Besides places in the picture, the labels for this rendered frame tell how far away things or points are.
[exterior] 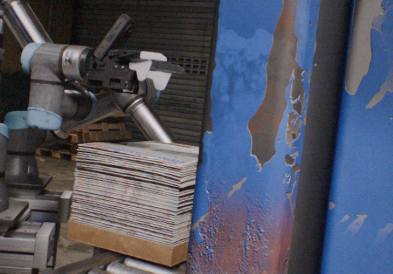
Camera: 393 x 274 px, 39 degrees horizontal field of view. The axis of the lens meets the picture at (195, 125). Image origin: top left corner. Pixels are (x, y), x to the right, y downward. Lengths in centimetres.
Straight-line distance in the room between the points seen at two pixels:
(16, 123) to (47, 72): 76
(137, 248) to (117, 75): 38
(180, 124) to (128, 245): 866
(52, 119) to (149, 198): 28
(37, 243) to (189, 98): 841
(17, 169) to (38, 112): 76
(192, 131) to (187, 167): 859
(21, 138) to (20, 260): 58
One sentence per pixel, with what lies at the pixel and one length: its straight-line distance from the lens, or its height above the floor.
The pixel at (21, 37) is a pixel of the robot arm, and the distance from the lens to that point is 147.
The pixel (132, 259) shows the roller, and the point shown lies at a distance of 129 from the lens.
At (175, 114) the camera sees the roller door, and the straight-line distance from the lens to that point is 995.
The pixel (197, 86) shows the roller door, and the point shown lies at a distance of 977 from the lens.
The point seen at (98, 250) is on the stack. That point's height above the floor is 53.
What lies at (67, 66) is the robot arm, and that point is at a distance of 124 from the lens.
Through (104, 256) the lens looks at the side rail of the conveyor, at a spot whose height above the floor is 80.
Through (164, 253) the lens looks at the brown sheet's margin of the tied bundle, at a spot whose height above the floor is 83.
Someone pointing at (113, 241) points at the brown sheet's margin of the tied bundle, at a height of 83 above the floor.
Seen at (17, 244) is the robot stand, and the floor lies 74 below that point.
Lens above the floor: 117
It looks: 3 degrees down
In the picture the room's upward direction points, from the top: 6 degrees clockwise
